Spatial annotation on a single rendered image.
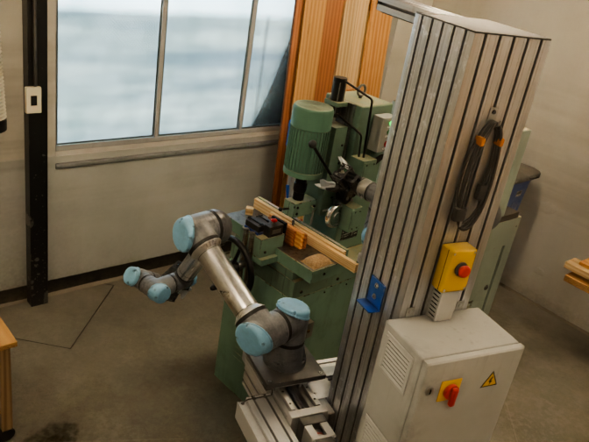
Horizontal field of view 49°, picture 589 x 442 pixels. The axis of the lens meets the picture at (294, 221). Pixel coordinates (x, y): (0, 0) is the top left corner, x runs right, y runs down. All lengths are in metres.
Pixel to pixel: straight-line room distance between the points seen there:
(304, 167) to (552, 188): 2.36
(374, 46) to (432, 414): 3.22
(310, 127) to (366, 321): 0.99
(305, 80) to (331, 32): 0.36
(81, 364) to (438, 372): 2.19
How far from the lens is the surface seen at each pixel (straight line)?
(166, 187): 4.10
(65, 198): 3.82
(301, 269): 2.75
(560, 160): 4.69
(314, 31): 4.24
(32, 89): 3.43
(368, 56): 4.64
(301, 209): 2.90
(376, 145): 2.92
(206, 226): 2.20
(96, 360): 3.57
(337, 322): 3.20
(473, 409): 1.98
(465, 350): 1.84
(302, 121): 2.71
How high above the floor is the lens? 2.20
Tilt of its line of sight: 25 degrees down
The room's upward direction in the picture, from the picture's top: 10 degrees clockwise
